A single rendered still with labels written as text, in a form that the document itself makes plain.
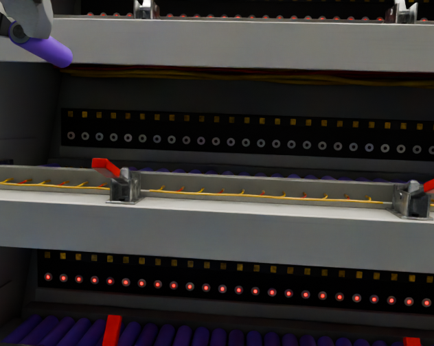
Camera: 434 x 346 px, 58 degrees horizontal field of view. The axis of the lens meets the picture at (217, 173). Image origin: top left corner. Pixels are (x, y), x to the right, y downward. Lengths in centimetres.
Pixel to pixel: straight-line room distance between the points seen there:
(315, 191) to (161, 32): 23
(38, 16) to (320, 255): 28
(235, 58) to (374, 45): 14
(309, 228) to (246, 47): 19
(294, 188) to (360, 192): 7
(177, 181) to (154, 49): 14
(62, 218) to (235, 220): 16
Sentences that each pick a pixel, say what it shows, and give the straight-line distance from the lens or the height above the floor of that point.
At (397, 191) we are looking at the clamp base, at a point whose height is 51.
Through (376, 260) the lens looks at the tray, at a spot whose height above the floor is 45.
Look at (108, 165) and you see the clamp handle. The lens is 32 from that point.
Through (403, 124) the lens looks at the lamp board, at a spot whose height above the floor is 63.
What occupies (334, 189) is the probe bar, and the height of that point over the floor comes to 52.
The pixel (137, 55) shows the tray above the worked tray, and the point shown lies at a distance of 43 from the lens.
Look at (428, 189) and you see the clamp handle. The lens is 36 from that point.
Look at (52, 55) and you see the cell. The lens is 34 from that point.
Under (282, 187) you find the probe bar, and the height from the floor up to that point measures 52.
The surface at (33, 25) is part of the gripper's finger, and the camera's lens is 29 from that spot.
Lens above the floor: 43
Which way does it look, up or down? 14 degrees up
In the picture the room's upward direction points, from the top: 4 degrees clockwise
